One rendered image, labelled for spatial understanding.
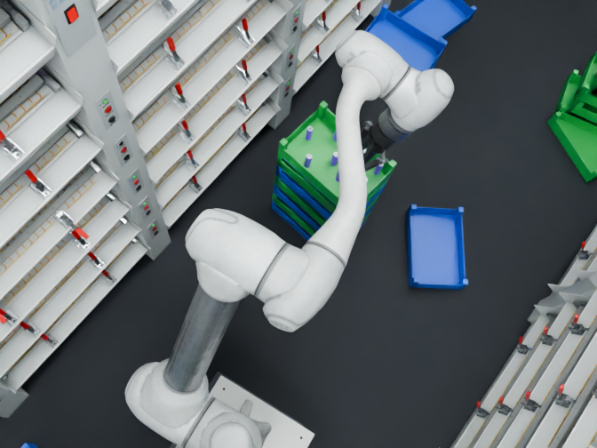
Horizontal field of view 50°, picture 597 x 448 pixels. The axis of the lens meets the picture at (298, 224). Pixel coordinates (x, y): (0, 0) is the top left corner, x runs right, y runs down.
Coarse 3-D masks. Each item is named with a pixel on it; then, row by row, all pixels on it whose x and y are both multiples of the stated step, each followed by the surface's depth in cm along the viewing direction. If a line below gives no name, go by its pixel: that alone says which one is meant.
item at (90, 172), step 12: (84, 180) 161; (72, 192) 160; (84, 192) 162; (60, 204) 158; (72, 204) 161; (48, 216) 157; (36, 228) 156; (24, 240) 155; (12, 252) 155; (0, 264) 152
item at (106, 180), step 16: (96, 160) 162; (96, 176) 164; (112, 176) 164; (80, 192) 163; (96, 192) 164; (64, 208) 161; (80, 208) 162; (48, 224) 159; (32, 240) 158; (48, 240) 159; (16, 256) 156; (32, 256) 157; (0, 272) 154; (16, 272) 156; (0, 288) 154
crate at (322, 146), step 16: (320, 112) 202; (304, 128) 203; (320, 128) 204; (288, 144) 201; (304, 144) 202; (320, 144) 202; (336, 144) 203; (288, 160) 198; (304, 160) 200; (320, 160) 200; (304, 176) 198; (320, 176) 199; (336, 176) 199; (368, 176) 200; (384, 176) 200; (336, 192) 197; (368, 192) 198
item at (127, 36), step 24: (120, 0) 134; (144, 0) 135; (168, 0) 134; (192, 0) 139; (120, 24) 133; (144, 24) 135; (168, 24) 137; (120, 48) 133; (144, 48) 136; (120, 72) 135
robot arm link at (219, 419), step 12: (216, 408) 170; (228, 408) 171; (204, 420) 168; (216, 420) 165; (228, 420) 165; (240, 420) 166; (252, 420) 172; (204, 432) 165; (216, 432) 163; (228, 432) 163; (240, 432) 164; (252, 432) 166; (192, 444) 167; (204, 444) 163; (216, 444) 162; (228, 444) 162; (240, 444) 163; (252, 444) 165
